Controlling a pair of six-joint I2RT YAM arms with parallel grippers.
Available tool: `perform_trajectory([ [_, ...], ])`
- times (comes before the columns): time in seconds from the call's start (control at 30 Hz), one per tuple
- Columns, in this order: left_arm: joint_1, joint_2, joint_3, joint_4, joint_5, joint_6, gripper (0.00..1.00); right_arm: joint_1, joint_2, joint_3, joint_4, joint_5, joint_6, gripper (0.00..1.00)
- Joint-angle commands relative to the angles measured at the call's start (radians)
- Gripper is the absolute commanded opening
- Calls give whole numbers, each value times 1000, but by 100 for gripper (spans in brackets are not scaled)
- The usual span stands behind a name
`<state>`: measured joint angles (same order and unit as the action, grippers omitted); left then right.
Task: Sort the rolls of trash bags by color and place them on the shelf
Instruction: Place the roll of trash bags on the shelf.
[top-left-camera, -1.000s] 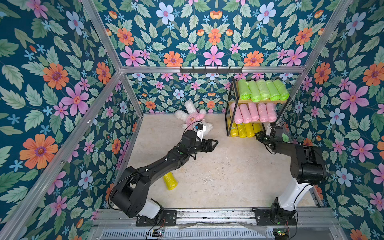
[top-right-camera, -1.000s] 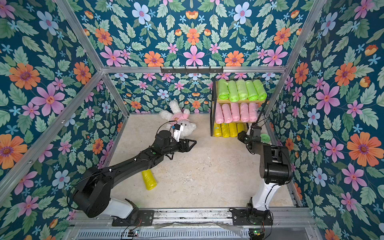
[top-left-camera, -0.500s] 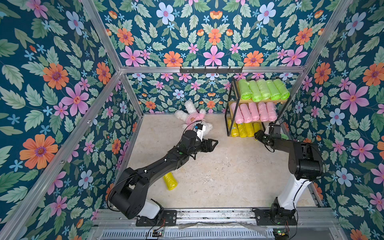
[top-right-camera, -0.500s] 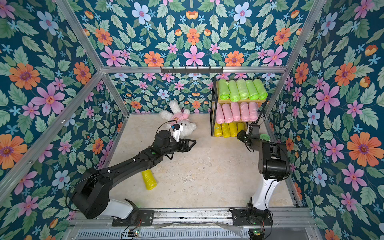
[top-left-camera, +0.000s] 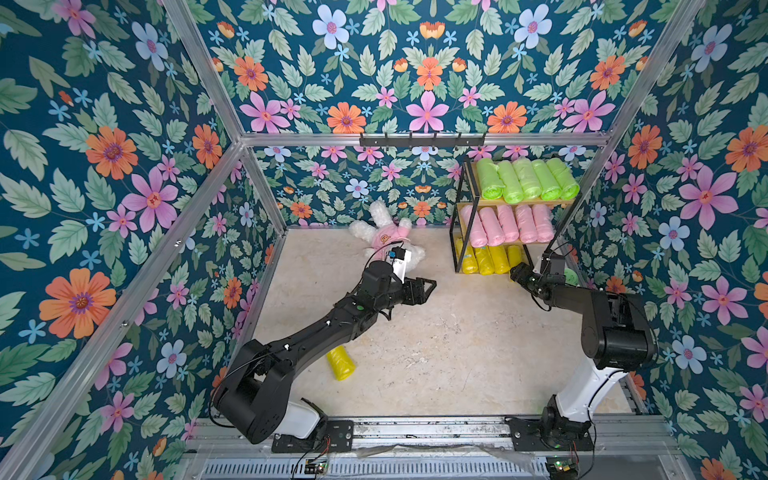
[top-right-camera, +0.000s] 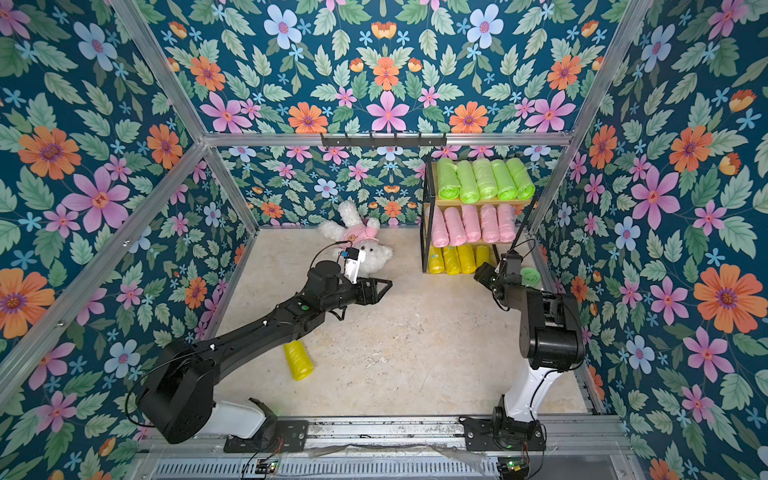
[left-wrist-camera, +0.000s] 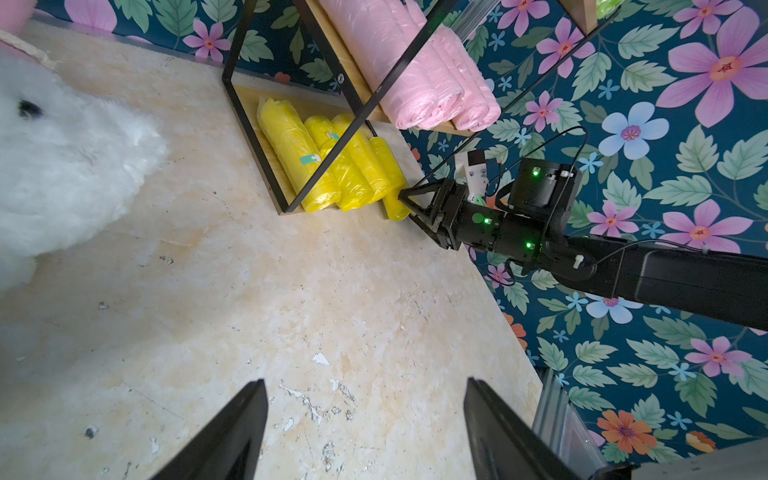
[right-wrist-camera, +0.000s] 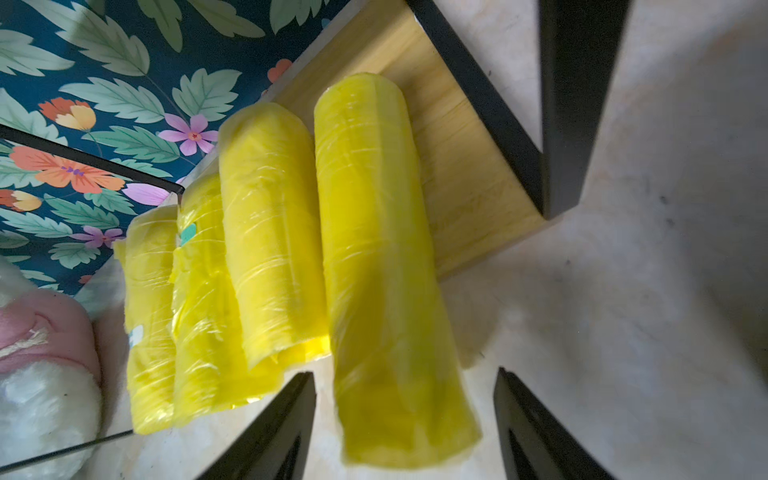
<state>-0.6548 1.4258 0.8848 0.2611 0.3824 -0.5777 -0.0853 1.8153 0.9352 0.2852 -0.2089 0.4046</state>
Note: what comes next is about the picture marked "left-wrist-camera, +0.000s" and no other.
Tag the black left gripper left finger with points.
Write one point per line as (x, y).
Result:
(228, 447)

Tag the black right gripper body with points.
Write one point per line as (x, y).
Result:
(459, 221)

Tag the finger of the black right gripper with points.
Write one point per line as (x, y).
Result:
(427, 195)
(432, 226)

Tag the white plush bunny pink shirt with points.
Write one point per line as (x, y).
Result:
(71, 163)

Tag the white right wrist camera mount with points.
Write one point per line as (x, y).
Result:
(476, 173)

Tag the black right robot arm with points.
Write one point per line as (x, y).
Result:
(529, 232)

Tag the wooden shelf black metal frame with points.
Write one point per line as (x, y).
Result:
(362, 101)

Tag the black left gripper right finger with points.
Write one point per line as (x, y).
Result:
(502, 445)

